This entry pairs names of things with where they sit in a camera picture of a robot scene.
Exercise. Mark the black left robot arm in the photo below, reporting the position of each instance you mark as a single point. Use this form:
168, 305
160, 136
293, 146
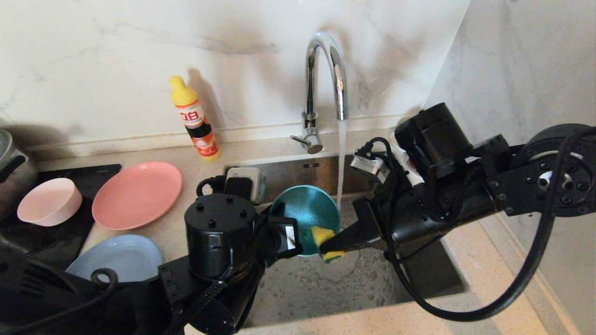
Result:
116, 302

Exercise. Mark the steel cooking pot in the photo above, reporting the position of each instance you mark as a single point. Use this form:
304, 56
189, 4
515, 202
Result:
14, 181

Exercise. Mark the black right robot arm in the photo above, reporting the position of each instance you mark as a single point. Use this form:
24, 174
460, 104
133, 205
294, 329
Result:
540, 177

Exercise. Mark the yellow-capped orange dish soap bottle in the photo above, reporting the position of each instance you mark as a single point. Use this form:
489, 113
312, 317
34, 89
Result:
193, 116

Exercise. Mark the teal bowl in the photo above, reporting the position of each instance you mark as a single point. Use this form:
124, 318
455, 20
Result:
307, 207

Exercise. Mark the stainless steel sink basin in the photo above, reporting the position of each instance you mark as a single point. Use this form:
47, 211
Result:
326, 288

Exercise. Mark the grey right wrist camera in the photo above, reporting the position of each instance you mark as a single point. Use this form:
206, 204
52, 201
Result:
368, 166

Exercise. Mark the yellow sponge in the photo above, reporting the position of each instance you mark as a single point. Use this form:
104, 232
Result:
321, 235

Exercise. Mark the black frying pan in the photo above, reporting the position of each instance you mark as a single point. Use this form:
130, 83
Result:
28, 237

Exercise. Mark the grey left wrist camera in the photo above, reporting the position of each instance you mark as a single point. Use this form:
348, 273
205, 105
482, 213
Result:
247, 181

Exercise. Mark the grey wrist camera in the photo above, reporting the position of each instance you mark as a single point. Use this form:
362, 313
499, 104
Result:
368, 166
247, 181

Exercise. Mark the light pink bowl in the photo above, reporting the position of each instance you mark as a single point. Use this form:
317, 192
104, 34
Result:
49, 202

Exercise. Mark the chrome gooseneck faucet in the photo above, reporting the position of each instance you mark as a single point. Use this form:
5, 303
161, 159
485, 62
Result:
311, 83

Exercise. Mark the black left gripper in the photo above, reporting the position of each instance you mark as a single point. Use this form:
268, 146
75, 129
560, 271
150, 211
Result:
219, 237

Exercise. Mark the black induction cooktop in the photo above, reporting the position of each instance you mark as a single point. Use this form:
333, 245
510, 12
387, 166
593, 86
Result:
100, 179

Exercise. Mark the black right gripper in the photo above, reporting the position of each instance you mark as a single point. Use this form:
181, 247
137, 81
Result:
428, 204

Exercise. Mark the blue plate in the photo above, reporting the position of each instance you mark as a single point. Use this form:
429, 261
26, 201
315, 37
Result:
121, 258

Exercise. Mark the salmon pink plate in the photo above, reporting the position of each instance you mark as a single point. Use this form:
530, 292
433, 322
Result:
135, 195

